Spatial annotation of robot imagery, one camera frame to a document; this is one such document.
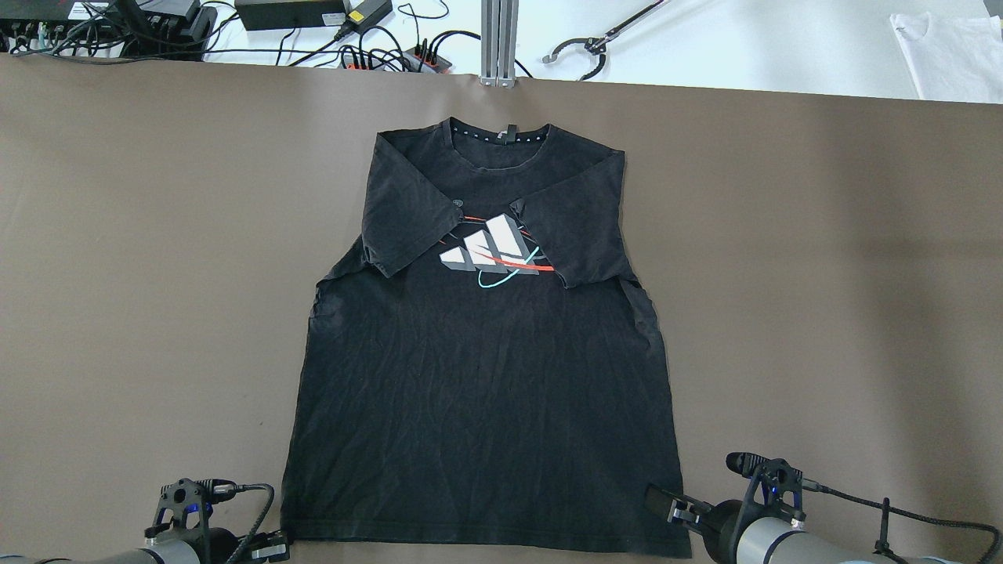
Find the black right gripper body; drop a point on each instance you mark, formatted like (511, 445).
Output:
(722, 527)

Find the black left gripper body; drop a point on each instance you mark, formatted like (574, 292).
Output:
(220, 542)

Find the black printed t-shirt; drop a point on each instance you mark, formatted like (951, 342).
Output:
(483, 366)

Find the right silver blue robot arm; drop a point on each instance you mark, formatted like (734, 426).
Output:
(736, 531)

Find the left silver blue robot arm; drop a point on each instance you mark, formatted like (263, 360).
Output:
(172, 550)

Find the metal reacher grabber tool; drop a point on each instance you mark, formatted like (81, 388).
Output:
(596, 46)

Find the white folded t-shirt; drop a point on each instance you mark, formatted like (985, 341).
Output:
(951, 58)

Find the red black power strip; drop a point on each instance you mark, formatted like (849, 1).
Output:
(391, 60)

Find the black power adapter brick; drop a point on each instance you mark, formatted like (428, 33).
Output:
(278, 15)

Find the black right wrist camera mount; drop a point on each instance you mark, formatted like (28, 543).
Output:
(774, 490)

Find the aluminium frame post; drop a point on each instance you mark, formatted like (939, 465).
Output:
(498, 43)

